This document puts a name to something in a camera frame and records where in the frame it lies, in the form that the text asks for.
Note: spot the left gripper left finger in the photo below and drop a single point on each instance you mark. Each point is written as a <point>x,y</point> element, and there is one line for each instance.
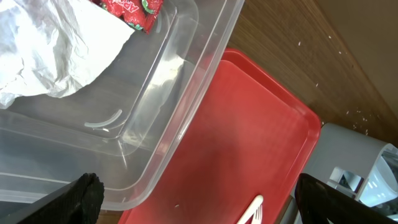
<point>79,202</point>

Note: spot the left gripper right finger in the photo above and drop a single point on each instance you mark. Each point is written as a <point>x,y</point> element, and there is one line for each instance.
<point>318,203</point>

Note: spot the white napkin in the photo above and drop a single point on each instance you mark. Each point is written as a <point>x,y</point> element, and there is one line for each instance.
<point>55,47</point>

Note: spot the red snack wrapper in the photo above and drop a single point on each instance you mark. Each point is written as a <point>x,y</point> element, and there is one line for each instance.
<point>138,14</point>

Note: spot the grey dishwasher rack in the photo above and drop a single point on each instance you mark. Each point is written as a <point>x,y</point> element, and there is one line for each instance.
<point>344,159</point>

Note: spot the white plastic spoon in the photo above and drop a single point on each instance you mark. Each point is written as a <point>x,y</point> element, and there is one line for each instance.
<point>257,201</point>

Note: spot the white plastic fork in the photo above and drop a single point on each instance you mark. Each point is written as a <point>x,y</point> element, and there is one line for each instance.
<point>257,216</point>

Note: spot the clear plastic bin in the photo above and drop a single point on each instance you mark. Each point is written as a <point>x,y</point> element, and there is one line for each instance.
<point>124,126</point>

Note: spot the red serving tray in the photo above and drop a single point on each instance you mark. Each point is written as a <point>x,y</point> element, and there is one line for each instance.
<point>249,137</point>

